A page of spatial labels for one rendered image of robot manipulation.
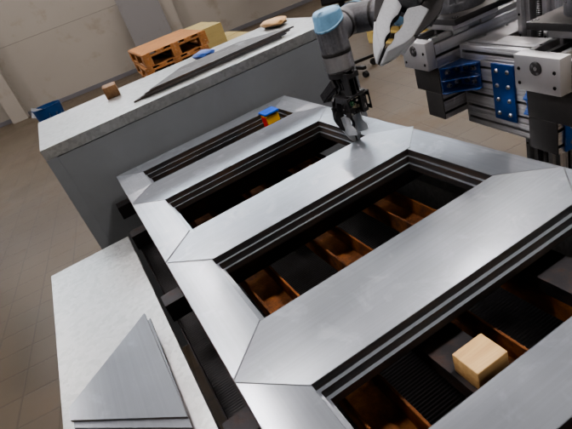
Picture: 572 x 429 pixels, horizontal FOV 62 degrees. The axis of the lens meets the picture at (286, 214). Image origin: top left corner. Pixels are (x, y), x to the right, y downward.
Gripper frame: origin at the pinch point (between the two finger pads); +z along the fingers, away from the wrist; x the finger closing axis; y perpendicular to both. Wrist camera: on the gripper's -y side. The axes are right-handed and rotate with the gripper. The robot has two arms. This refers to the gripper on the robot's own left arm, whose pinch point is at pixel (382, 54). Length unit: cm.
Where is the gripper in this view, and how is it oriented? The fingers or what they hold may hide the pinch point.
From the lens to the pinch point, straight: 70.0
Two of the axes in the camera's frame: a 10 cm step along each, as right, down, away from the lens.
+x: -8.7, -4.3, 2.3
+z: -4.3, 9.0, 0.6
